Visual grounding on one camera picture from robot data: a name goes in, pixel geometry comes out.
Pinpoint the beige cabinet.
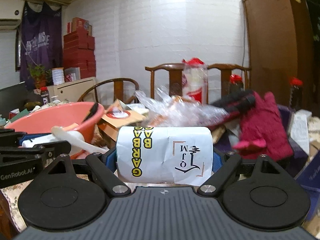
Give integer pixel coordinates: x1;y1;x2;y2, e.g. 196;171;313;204
47;77;97;103

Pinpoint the brown cardboard with red circle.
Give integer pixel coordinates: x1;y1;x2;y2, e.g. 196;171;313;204
97;98;147;132

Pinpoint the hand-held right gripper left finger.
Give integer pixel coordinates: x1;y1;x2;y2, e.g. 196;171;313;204
46;148;132;198

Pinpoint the white air conditioner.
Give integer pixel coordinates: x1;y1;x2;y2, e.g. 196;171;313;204
0;0;23;31

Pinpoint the white garbage bag roll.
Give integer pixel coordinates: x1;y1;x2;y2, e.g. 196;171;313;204
116;126;213;187

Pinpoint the floral cloth desktop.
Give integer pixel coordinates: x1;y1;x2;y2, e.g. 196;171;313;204
0;177;320;240

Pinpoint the purple hanging cloth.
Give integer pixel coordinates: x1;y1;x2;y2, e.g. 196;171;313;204
19;1;63;91

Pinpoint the crumpled clear plastic bag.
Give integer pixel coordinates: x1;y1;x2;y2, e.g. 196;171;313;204
134;84;227;128

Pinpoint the red-lidded snack jar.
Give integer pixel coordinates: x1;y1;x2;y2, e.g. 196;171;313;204
181;58;209;105

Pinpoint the dark red padded garment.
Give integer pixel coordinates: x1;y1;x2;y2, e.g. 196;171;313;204
212;91;294;162

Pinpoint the dark bottle with red cap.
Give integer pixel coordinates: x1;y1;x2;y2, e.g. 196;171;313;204
228;74;244;93
289;77;304;111

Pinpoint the potted green plant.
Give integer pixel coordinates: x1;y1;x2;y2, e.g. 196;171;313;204
27;63;52;90

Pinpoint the flat dark blue box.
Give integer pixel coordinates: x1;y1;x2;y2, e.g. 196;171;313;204
294;154;320;194

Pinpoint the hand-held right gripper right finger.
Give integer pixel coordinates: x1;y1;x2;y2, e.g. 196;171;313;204
197;148;280;198

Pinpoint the brown wooden wardrobe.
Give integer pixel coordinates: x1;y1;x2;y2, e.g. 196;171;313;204
241;0;320;112

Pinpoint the small dark bottle red cap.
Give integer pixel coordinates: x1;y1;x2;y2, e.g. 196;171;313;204
40;87;51;105

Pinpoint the black monitor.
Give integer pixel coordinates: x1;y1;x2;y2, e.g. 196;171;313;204
0;81;28;111

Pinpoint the tall-back wooden chair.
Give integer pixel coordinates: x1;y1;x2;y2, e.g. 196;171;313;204
207;63;252;94
145;63;209;98

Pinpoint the stack of red boxes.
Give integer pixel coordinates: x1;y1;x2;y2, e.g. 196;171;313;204
62;17;97;81

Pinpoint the stack of white bowls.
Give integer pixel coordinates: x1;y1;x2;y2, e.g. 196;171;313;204
51;67;65;86

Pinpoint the white plastic scoop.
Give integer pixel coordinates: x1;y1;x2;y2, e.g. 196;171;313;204
51;126;107;155

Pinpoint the pink plastic basin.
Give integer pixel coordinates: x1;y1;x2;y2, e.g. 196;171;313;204
5;102;105;153

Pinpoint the black handled tool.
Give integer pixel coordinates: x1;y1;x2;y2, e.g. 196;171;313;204
82;102;99;123

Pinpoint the round-back wooden chair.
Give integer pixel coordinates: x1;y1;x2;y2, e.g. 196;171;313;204
77;78;140;104

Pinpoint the white carton box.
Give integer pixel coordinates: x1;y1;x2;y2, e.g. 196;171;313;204
291;111;313;156

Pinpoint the black glove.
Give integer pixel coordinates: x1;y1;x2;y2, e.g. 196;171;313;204
212;89;257;113

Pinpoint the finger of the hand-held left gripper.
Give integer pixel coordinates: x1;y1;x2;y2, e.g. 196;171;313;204
0;129;27;147
0;140;72;161

